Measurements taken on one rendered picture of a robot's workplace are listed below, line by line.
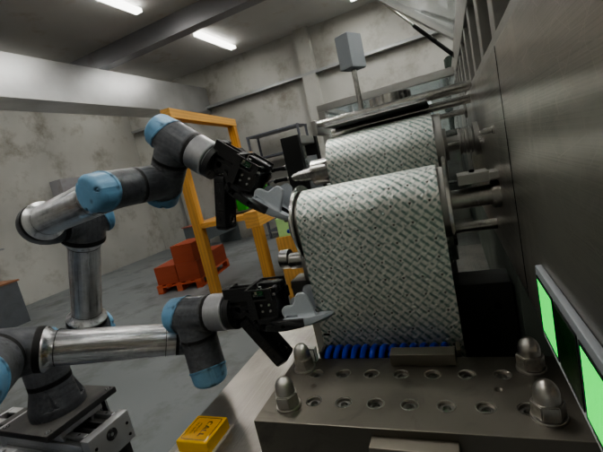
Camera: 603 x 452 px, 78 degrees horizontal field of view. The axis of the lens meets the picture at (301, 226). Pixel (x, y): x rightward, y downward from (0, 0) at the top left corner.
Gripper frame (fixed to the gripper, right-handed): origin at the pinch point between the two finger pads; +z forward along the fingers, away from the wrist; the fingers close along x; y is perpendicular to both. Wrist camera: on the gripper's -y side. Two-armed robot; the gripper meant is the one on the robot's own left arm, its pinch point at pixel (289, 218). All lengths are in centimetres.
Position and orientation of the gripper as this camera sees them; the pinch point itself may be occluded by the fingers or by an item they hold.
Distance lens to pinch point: 73.9
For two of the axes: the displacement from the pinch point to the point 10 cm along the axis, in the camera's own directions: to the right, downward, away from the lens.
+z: 8.4, 5.0, -2.0
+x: 3.5, -2.2, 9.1
